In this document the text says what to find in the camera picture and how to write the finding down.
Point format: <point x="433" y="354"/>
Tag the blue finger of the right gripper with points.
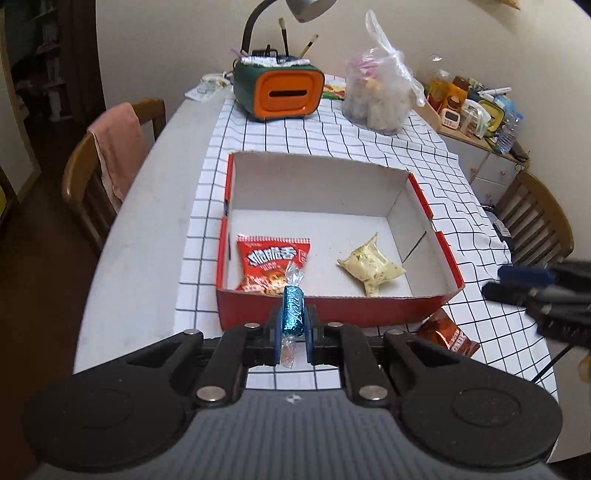
<point x="530" y="276"/>
<point x="513" y="294"/>

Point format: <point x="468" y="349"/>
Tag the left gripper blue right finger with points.
<point x="313" y="335"/>

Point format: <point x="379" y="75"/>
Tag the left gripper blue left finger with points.
<point x="276" y="334"/>

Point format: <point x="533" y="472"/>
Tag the blue foil candy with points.
<point x="292" y="315"/>

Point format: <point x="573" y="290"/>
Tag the cream yellow snack packet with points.
<point x="371" y="267"/>

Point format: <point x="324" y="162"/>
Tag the clear plastic bag of snacks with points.
<point x="381" y="91"/>

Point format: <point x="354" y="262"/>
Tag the white black grid tablecloth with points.
<point x="507" y="336"/>

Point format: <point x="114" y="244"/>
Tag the wooden chair right side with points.
<point x="541" y="234"/>

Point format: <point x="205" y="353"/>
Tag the red snack packet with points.
<point x="270" y="262"/>

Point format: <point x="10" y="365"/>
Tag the brown foil snack packet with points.
<point x="440" y="329"/>

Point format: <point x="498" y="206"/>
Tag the red and white cardboard box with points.
<point x="338" y="204"/>

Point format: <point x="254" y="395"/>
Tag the white side cabinet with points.
<point x="490" y="174"/>

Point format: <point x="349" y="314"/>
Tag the plastic water bottle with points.
<point x="508" y="132"/>

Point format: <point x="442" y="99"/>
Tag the white digital timer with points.
<point x="450" y="118"/>

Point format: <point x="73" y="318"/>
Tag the wooden chair with towel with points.
<point x="82" y="189"/>

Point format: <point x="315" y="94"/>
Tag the orange green tissue box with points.
<point x="268" y="89"/>

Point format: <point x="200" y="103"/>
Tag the pink towel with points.
<point x="121" y="149"/>

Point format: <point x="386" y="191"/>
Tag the dark wooden bookshelf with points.
<point x="52" y="51"/>

